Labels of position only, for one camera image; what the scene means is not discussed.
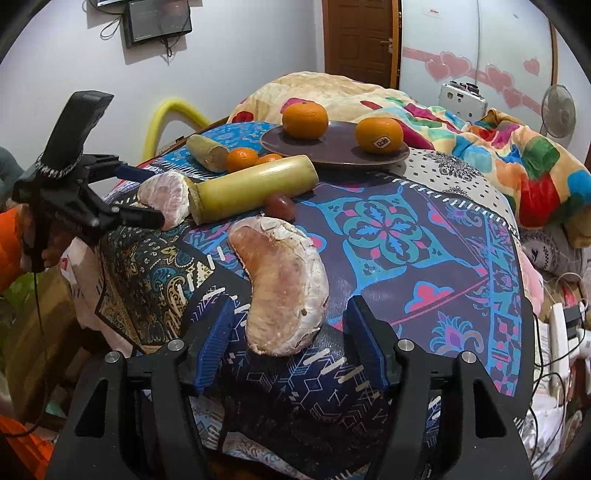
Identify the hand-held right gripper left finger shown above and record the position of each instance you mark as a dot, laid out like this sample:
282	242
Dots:
216	344

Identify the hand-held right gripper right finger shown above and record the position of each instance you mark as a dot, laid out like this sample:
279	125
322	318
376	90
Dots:
365	344

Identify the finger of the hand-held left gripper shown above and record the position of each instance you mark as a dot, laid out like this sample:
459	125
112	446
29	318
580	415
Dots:
141	218
131	173

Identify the small pale pomelo segment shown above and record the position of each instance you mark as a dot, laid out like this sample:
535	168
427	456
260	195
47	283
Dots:
166	194

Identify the large pink pomelo segment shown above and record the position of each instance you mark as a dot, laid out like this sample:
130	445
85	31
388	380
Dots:
281	286

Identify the purple plate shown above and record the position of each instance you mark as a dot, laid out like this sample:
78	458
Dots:
332	148

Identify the yellow foam tube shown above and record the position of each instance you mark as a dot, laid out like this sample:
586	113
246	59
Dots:
154	124

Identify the short sugarcane piece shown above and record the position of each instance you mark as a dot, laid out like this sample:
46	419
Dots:
205	150

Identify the patterned blue bed cloth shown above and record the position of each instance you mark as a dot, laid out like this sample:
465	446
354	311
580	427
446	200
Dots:
415	258

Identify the small tangerine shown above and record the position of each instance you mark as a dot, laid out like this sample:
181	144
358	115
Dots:
241	159
268	158

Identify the long sugarcane piece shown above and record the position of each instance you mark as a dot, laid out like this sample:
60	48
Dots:
258	184

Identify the small red fruit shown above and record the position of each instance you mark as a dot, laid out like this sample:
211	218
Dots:
279	206

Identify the cardboard box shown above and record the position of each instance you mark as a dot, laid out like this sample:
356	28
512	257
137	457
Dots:
41	332

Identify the large plain orange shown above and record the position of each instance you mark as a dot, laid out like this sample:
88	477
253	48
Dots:
304	120

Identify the white power strip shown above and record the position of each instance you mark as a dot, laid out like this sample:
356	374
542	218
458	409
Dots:
557	346

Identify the white patterned pillow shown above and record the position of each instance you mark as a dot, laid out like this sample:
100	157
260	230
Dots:
549	249

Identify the large orange with sticker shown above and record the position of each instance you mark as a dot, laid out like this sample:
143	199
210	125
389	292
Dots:
378	134

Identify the colourful patchwork blanket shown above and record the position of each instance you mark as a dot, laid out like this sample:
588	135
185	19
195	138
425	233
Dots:
508	152

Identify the white electronic device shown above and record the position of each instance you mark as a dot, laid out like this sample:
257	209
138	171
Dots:
461	101

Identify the brown wooden door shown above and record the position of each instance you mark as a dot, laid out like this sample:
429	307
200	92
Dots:
360	37

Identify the standing fan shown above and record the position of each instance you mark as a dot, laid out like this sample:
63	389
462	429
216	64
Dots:
558	110

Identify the white wardrobe with pink hearts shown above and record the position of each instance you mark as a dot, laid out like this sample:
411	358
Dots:
461	27

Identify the black wall monitor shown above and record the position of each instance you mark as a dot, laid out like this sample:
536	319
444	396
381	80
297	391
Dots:
157	21

